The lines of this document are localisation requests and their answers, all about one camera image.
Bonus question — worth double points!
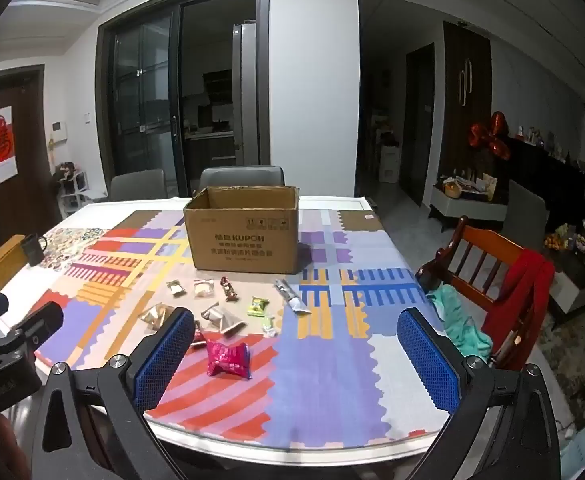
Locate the grey refrigerator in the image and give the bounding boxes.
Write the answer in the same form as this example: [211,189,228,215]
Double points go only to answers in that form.
[232,21,259,167]

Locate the wooden chair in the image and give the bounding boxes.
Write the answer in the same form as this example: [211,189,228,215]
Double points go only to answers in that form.
[417,216,556,372]

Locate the teal cloth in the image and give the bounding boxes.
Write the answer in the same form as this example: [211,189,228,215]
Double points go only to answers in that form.
[427,285,493,362]

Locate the silver stick snack packet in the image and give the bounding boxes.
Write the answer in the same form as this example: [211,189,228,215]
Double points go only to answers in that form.
[274,279,311,317]

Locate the brown cardboard box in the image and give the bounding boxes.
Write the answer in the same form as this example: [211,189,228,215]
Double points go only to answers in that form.
[183,185,301,275]

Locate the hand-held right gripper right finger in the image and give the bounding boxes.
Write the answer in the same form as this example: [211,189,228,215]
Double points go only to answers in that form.
[397,308,563,480]

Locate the white shoe rack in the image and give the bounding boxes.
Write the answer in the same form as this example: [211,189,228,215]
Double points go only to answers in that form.
[53,162,91,219]

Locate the brown and silver snack packet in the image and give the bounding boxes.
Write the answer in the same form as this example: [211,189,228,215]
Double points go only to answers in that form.
[201,302,246,336]

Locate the white low table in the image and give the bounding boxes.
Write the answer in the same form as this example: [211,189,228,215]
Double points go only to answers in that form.
[430,180,509,224]

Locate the dark brown door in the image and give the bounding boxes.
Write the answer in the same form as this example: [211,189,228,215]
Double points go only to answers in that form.
[0,65,49,251]

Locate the red cloth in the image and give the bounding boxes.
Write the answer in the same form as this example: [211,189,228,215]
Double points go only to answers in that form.
[483,249,556,344]

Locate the white carton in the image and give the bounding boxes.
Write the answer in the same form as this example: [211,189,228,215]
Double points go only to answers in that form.
[379,145,401,184]

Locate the glass sliding door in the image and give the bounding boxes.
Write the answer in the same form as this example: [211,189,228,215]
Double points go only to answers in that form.
[96,0,271,199]

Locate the dark tall cabinet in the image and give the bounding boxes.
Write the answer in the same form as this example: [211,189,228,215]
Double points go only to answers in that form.
[443,21,494,182]

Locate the grey dining chair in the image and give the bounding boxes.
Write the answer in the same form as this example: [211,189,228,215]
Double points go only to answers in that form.
[503,180,548,249]
[108,169,167,202]
[200,165,286,194]

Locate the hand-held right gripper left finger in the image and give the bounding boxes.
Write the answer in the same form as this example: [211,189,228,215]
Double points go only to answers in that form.
[25,306,196,480]

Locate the black mug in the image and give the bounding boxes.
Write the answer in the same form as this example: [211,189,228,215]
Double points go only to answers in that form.
[21,233,48,267]

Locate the red foil balloons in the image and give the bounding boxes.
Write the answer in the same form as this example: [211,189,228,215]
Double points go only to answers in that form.
[467,111,513,161]

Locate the large gold snack packet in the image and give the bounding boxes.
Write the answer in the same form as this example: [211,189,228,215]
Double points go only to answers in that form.
[139,302,173,331]

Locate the yellow box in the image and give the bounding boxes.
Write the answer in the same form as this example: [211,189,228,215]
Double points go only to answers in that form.
[0,235,27,293]

